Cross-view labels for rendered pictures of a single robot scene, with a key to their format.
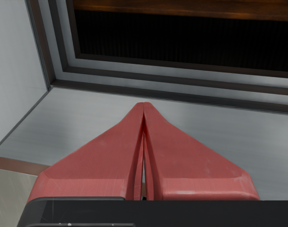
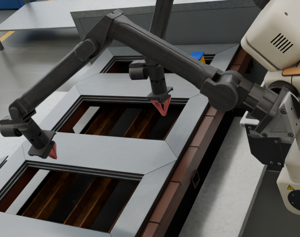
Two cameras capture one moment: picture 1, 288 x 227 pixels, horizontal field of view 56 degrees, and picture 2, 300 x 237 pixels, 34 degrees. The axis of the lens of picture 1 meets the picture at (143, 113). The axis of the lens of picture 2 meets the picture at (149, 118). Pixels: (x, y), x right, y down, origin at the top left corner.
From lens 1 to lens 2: 1.87 m
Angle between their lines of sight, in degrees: 89
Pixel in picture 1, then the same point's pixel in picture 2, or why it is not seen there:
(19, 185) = not seen: outside the picture
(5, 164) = (186, 164)
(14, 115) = (167, 147)
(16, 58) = (157, 143)
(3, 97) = (163, 148)
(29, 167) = (188, 158)
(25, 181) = not seen: outside the picture
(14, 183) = not seen: outside the picture
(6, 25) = (152, 143)
